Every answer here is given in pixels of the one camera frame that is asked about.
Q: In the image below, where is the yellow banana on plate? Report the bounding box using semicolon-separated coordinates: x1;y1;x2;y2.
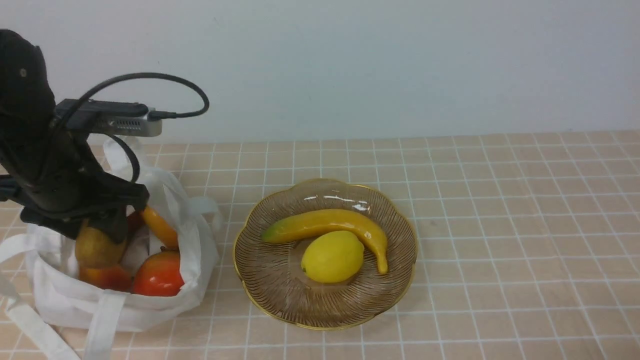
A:
260;208;389;275

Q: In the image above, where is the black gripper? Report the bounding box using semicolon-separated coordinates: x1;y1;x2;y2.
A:
1;120;150;244

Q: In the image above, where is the yellow lemon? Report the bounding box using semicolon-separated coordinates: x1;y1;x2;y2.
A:
301;230;365;284

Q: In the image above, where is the black camera cable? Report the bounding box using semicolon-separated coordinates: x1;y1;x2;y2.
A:
47;72;210;184

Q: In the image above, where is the ribbed amber glass plate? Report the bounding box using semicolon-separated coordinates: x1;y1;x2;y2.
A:
232;178;419;331

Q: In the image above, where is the white canvas tote bag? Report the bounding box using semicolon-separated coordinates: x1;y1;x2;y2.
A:
0;136;224;360

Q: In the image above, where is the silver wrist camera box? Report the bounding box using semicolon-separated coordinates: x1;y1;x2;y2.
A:
66;99;163;140

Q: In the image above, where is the orange banana in bag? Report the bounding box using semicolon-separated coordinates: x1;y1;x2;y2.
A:
141;205;179;251

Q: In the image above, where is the brown green kiwi fruit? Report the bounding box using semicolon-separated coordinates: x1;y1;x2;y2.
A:
74;219;128;269

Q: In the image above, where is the orange yellow mango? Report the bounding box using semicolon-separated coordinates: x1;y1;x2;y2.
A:
78;264;133;292

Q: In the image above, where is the red apple at back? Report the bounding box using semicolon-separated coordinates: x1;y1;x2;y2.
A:
126;210;146;236

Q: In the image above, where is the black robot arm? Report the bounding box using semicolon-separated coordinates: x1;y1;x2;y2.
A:
0;29;149;244

